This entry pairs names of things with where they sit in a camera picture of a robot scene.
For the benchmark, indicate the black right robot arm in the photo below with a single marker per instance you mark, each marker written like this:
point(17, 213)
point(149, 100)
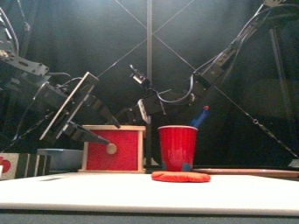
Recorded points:
point(217, 64)

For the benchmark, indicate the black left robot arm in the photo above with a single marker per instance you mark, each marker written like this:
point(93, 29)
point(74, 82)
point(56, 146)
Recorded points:
point(14, 73)

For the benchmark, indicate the wooden box with red drawer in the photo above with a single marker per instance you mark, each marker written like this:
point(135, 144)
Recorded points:
point(116, 151)

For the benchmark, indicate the blue tool with red tip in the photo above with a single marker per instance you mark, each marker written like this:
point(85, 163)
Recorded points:
point(200, 118)

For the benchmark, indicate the red plastic cup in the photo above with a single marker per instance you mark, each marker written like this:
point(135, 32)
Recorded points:
point(176, 148)

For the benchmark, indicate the toy block with red heart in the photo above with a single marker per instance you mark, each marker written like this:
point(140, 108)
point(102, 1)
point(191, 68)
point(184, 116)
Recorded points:
point(18, 166)

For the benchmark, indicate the white cutting board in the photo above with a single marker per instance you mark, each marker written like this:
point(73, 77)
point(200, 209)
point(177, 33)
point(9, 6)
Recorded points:
point(147, 194)

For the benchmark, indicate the brown rectangular tray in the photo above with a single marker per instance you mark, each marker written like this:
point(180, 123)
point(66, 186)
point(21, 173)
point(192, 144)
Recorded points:
point(252, 172)

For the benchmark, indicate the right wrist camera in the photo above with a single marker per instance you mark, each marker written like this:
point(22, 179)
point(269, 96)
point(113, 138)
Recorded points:
point(139, 78)

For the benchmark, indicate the vertical metal frame pole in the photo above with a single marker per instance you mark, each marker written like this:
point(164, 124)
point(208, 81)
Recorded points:
point(148, 43)

